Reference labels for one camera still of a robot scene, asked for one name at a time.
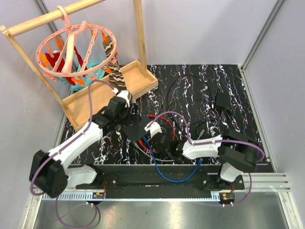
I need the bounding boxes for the wooden drying rack stand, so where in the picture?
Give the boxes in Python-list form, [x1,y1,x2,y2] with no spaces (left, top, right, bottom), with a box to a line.
[0,0,158,130]

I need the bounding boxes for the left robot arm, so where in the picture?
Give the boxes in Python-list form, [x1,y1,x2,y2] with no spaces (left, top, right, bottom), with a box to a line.
[29,90,132,198]

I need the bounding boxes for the grey ethernet cable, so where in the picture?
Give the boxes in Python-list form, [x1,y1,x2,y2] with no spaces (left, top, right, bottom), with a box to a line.
[133,128,205,164]

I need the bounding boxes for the brown striped sock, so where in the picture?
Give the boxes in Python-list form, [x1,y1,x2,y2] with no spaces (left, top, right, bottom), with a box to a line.
[102,35,127,92]

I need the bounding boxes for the teal cloth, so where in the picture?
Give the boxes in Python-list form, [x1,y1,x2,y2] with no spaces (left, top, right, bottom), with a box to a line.
[71,62,106,92]

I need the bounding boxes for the red ethernet cable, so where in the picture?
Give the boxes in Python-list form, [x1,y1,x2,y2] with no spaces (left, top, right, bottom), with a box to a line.
[138,114,177,153]

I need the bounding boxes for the pink round clip hanger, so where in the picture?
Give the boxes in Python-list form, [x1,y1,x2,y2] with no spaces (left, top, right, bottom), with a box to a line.
[36,6,118,85]

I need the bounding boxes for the black power adapter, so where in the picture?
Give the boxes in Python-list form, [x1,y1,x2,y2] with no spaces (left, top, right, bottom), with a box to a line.
[214,92,232,115]

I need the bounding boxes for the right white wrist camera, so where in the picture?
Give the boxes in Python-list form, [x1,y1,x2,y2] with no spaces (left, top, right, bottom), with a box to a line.
[144,122,162,138]

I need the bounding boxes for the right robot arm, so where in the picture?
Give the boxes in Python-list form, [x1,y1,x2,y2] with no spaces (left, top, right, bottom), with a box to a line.
[144,130,265,189]

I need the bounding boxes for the blue ethernet cable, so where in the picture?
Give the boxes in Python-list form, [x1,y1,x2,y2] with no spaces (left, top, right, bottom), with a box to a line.
[142,136,203,184]

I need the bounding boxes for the black marble pattern mat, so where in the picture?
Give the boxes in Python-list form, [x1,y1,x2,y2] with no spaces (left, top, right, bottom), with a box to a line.
[71,64,266,166]

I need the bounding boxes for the red sock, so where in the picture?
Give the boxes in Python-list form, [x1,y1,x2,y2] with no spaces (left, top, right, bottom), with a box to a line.
[45,45,84,85]

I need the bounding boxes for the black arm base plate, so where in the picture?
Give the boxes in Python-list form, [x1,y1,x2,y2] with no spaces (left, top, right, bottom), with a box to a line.
[76,173,245,199]

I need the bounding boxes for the black ethernet cable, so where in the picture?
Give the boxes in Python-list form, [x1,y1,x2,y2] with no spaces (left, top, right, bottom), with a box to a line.
[166,75,229,139]

